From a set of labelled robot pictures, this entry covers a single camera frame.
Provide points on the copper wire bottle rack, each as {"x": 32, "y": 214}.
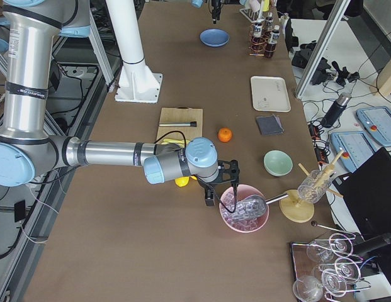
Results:
{"x": 264, "y": 39}

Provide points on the aluminium frame post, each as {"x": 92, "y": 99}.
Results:
{"x": 331, "y": 24}

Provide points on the wooden cutting board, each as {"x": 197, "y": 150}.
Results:
{"x": 180, "y": 115}

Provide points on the dark drink bottle lower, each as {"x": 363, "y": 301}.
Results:
{"x": 272, "y": 41}

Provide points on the orange fruit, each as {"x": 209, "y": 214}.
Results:
{"x": 224, "y": 134}

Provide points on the dark drink bottle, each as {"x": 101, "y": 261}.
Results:
{"x": 268, "y": 24}
{"x": 272, "y": 41}
{"x": 257, "y": 40}

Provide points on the blue plate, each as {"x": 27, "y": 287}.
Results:
{"x": 214, "y": 37}

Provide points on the blue teach pendant near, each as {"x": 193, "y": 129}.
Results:
{"x": 356, "y": 146}

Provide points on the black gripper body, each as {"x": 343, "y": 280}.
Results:
{"x": 215, "y": 7}
{"x": 208, "y": 195}

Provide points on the steel ice scoop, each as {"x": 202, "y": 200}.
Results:
{"x": 253, "y": 206}

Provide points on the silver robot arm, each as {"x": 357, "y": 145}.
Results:
{"x": 199, "y": 3}
{"x": 26, "y": 151}

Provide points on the yellow lemon lower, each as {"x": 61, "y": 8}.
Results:
{"x": 182, "y": 181}

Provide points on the white wire cup rack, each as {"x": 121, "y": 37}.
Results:
{"x": 254, "y": 10}

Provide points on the clear patterned glass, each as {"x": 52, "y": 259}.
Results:
{"x": 315, "y": 185}

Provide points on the blue teach pendant far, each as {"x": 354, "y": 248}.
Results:
{"x": 377, "y": 122}

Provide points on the blue teach pendant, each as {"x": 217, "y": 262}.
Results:
{"x": 356, "y": 146}
{"x": 377, "y": 122}

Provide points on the wine glass rack tray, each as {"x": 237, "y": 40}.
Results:
{"x": 326, "y": 269}

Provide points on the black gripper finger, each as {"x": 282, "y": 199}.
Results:
{"x": 209, "y": 197}
{"x": 215, "y": 15}

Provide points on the grey folded cloth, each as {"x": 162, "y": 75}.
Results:
{"x": 269, "y": 125}

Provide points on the yellow plastic knife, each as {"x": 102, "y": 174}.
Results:
{"x": 180, "y": 143}

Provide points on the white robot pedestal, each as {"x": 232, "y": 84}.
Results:
{"x": 137, "y": 83}

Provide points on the mint green bowl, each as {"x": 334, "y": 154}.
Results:
{"x": 277, "y": 163}

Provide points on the dark drink bottle upper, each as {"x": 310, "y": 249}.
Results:
{"x": 257, "y": 40}

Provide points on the dark drink bottle right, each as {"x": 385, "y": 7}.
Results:
{"x": 268, "y": 24}

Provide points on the wooden glass holder stand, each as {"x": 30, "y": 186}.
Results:
{"x": 298, "y": 210}

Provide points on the cream rabbit tray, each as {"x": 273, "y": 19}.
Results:
{"x": 269, "y": 94}

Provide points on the black thermos bottle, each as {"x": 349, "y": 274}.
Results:
{"x": 336, "y": 110}

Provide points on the pink bowl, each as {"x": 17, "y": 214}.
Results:
{"x": 261, "y": 217}

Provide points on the black monitor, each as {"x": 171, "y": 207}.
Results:
{"x": 367, "y": 194}

